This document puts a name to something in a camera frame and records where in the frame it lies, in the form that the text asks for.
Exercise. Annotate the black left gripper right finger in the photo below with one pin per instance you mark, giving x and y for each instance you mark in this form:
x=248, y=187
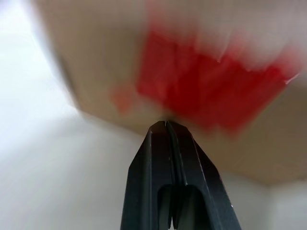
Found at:
x=204, y=187

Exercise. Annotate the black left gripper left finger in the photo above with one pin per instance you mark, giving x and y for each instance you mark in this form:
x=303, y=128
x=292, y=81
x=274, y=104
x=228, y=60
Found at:
x=144, y=172

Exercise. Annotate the brown cardboard box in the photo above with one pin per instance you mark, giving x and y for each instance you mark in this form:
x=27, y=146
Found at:
x=100, y=60

